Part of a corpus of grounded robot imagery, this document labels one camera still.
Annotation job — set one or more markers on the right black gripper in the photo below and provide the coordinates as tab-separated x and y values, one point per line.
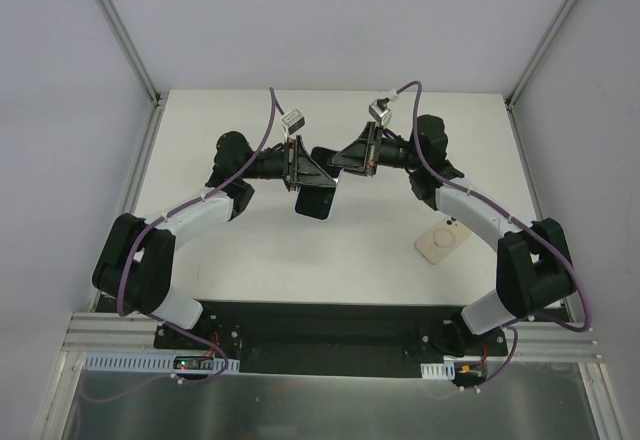
372	150

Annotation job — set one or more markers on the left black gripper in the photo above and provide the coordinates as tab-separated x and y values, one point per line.
291	164

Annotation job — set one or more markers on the lavender phone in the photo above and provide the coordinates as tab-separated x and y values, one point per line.
316	202

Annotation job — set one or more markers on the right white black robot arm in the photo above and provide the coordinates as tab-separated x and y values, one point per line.
532	258

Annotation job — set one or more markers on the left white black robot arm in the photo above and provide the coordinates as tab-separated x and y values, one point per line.
136	263

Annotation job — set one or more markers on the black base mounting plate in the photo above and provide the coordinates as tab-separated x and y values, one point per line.
333	340

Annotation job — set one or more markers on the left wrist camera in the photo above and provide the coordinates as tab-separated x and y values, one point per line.
291	122

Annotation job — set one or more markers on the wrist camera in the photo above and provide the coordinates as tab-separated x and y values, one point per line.
380	111
291	122

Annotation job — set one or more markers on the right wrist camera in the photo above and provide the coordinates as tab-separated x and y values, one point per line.
380	111

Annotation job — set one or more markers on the beige phone with ring holder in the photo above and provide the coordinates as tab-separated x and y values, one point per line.
441	240

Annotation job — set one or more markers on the right white slotted cable duct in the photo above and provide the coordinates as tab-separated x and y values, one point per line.
438	371

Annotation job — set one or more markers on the white slotted cable duct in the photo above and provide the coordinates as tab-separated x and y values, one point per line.
158	363
438	371

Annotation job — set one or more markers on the left white slotted cable duct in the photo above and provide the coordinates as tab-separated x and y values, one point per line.
158	363

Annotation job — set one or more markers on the left aluminium frame post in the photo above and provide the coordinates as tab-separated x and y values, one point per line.
128	48

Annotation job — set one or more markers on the aluminium frame post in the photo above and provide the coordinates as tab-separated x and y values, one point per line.
128	48
542	48

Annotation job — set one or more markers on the right aluminium frame post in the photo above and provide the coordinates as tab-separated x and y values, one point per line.
542	48

